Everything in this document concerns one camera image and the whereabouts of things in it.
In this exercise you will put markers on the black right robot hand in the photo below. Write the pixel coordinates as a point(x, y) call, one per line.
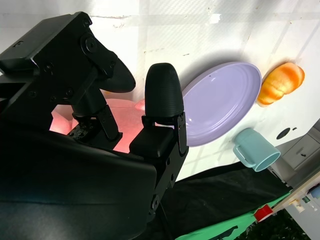
point(62, 187)

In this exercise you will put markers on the pink plush doll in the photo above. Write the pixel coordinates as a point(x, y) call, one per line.
point(125, 117)

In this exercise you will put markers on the purple plate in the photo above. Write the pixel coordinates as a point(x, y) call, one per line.
point(220, 100)

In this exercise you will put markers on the black backdrop cloth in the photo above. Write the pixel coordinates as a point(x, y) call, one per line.
point(212, 195)

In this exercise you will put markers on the green cloth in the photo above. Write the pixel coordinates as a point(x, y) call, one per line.
point(220, 226)

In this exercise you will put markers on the teal plastic mug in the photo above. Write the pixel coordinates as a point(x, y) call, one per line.
point(252, 145)

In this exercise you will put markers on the grey drawer cabinet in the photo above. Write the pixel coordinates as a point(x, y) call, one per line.
point(297, 152)

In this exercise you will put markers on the orange white striped pumpkin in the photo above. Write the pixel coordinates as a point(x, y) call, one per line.
point(280, 82)

